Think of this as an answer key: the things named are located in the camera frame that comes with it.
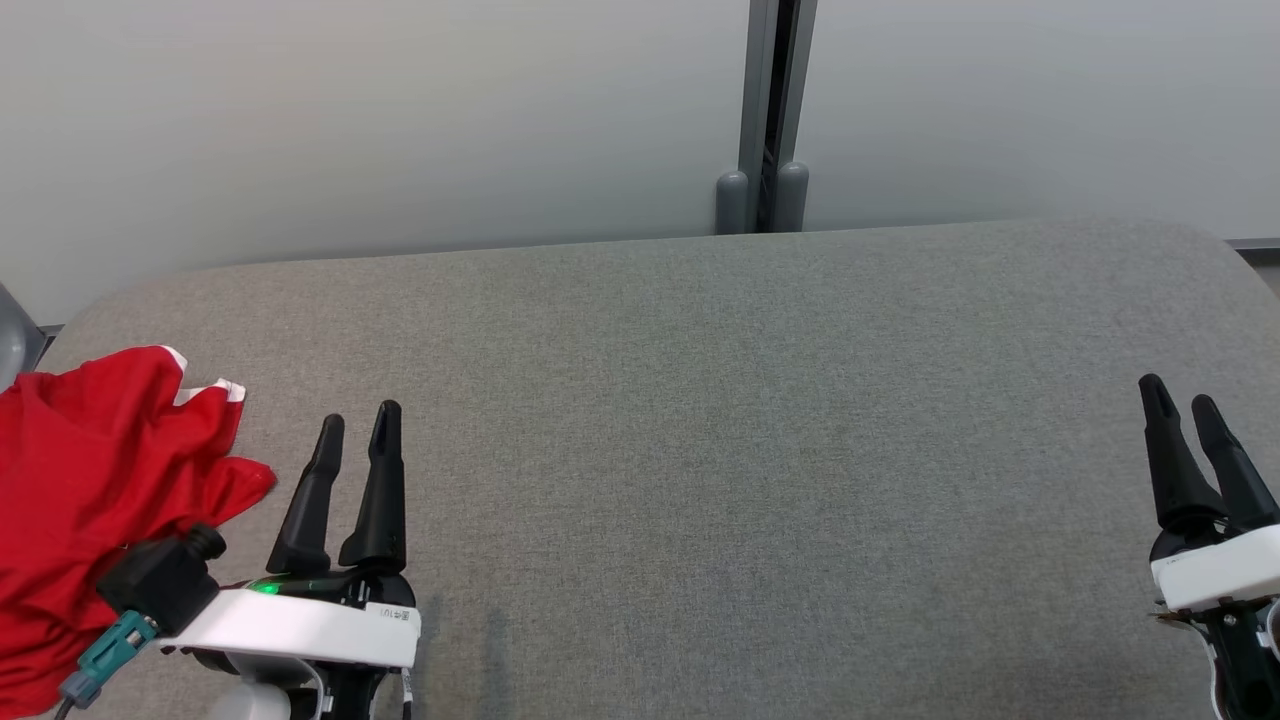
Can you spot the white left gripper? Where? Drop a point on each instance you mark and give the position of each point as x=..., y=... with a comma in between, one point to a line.
x=300, y=625

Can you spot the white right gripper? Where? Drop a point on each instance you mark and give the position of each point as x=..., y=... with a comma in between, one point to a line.
x=1225, y=575

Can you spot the red shorts with white stripes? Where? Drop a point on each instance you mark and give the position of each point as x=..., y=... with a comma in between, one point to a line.
x=110, y=430

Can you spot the grey rounded object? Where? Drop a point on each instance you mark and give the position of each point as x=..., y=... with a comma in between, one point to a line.
x=12, y=340

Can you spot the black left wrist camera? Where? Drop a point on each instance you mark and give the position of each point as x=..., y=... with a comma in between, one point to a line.
x=160, y=585

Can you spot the grey metal partition post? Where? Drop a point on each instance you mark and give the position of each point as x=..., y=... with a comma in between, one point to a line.
x=765, y=110

